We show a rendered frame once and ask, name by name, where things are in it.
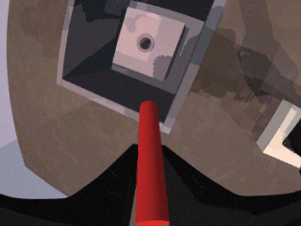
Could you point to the red peg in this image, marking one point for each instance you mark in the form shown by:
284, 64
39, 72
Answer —
152, 208

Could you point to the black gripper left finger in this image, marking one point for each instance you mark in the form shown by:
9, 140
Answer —
107, 201

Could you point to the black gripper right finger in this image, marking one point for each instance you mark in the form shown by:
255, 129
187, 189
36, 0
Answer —
195, 200

